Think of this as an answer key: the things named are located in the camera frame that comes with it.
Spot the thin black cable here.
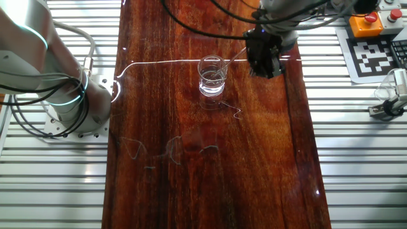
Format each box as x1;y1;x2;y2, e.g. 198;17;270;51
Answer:
238;0;260;10

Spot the silver depth camera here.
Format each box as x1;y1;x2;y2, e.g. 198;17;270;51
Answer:
393;67;407;103

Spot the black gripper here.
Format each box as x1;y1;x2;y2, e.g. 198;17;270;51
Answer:
244;28;286;80

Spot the grey push button box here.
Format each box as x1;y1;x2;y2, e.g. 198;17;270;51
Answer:
377;0;402;11

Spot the clear glass beaker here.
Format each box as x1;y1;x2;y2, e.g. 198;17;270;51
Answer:
197;54;228;97

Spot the glossy brown wooden board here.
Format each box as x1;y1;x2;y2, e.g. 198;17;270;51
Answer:
101;0;332;229

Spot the black keyboard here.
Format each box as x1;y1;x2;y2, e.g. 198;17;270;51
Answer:
390;38;407;70

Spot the orange emergency stop box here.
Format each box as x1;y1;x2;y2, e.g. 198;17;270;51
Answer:
348;11;385;39

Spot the grey emergency stop box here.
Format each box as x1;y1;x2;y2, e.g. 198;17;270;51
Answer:
378;8;406;36

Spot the grey cable with metal connector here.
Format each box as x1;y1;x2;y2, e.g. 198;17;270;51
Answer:
52;20;97;78

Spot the thick black cable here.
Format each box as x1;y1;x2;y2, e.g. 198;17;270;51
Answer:
209;0;333;25
0;76;90;138
160;0;252;41
0;81;88;136

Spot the silver camera mount bracket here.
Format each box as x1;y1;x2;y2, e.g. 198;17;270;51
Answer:
368;95;407;121

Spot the clear glass rod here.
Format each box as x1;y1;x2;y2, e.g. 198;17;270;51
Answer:
213;46;248;79

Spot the black white marker sheet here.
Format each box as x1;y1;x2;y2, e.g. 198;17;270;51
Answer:
335;27;402;86

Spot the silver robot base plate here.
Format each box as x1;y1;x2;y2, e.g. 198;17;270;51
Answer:
43;73;114;144

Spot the black wrist camera unit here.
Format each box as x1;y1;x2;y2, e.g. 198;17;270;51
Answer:
353;0;380;14

